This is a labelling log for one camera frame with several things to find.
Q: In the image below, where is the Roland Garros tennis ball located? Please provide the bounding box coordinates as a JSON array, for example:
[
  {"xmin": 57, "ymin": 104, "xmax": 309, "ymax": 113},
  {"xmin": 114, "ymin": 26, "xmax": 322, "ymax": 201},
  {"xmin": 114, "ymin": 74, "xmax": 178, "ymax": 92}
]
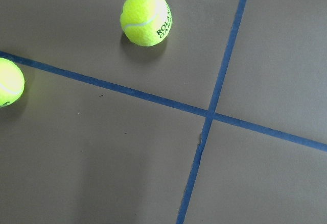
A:
[{"xmin": 120, "ymin": 0, "xmax": 172, "ymax": 47}]

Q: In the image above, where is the Wilson tennis ball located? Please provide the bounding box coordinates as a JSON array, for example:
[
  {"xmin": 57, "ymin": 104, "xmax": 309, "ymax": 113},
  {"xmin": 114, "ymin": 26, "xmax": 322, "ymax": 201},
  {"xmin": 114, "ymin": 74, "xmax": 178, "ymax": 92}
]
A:
[{"xmin": 1, "ymin": 58, "xmax": 25, "ymax": 107}]

